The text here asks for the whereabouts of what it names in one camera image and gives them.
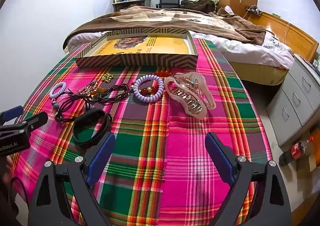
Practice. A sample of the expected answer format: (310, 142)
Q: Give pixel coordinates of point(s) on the person's left hand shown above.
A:
(5, 168)

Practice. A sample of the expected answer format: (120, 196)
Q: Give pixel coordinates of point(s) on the black wristband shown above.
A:
(83, 138)

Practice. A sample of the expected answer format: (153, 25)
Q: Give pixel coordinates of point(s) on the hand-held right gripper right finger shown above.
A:
(220, 158)

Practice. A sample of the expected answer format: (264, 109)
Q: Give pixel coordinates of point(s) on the dark sofa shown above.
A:
(197, 5)

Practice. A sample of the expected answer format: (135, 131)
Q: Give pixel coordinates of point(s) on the wooden headboard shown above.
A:
(295, 33)

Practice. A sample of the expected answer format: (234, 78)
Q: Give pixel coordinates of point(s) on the striped cardboard tray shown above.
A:
(140, 60)

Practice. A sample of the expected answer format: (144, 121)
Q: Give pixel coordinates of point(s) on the power strip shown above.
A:
(255, 11)

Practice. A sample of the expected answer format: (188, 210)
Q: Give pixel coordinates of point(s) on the grey drawer cabinet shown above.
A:
(295, 106)

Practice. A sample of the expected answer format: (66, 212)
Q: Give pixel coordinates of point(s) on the brown printed blanket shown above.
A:
(155, 20)

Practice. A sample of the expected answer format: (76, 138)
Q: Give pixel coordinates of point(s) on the plaid cloth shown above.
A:
(155, 141)

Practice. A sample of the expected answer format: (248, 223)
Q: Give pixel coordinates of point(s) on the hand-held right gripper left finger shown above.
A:
(101, 158)

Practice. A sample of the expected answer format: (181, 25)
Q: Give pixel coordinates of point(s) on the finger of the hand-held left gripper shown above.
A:
(33, 120)
(12, 113)

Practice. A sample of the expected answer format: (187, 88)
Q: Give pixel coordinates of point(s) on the cola bottle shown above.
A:
(297, 150)

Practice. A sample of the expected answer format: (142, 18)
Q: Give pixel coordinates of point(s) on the pink hair claw clip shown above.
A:
(190, 96)

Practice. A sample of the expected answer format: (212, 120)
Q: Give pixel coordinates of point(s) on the gold bead cluster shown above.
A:
(107, 77)

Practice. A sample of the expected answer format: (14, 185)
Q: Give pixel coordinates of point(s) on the small desk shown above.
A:
(130, 4)

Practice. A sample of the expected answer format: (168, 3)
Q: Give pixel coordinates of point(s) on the yellow mattress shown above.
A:
(260, 73)

